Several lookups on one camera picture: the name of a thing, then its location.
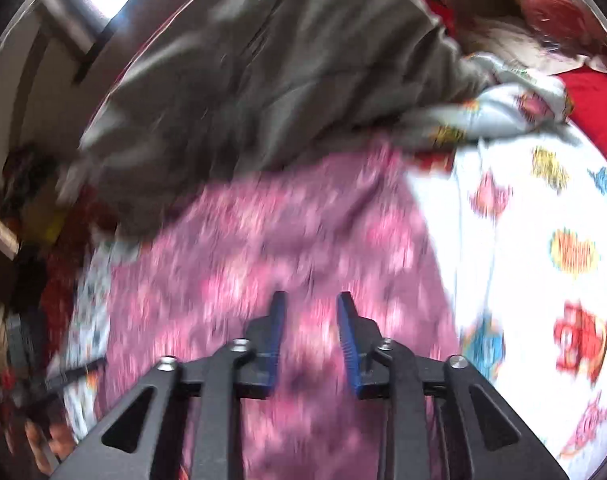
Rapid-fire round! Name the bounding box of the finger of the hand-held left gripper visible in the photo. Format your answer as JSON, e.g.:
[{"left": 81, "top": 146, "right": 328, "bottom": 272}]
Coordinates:
[{"left": 46, "top": 357, "right": 108, "bottom": 393}]

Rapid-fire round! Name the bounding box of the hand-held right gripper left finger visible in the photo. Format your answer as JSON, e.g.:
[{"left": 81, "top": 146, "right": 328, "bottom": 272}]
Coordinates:
[{"left": 50, "top": 290, "right": 287, "bottom": 480}]

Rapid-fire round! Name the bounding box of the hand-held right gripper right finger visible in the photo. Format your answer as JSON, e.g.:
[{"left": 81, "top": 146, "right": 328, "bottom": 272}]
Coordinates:
[{"left": 336, "top": 291, "right": 569, "bottom": 480}]

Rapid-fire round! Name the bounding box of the purple floral shirt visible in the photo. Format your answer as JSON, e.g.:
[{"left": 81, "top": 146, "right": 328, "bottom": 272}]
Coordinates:
[{"left": 103, "top": 140, "right": 464, "bottom": 480}]

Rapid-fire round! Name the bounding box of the yellow cardboard box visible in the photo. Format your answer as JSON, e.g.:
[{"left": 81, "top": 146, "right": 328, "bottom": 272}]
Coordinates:
[{"left": 23, "top": 205, "right": 69, "bottom": 246}]

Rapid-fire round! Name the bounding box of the cartoon printed bed sheet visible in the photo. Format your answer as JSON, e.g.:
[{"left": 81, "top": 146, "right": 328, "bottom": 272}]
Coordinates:
[{"left": 63, "top": 55, "right": 607, "bottom": 471}]

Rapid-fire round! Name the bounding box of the grey floral pillow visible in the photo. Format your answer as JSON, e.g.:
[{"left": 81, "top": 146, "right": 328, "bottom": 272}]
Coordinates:
[{"left": 58, "top": 0, "right": 489, "bottom": 238}]

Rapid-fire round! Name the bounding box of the plain red cloth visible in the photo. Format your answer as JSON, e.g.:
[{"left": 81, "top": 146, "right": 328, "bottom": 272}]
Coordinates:
[{"left": 556, "top": 67, "right": 607, "bottom": 176}]

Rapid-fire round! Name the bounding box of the clear bag with orange contents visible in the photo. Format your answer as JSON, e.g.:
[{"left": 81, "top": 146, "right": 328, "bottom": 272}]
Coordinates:
[{"left": 503, "top": 0, "right": 607, "bottom": 68}]

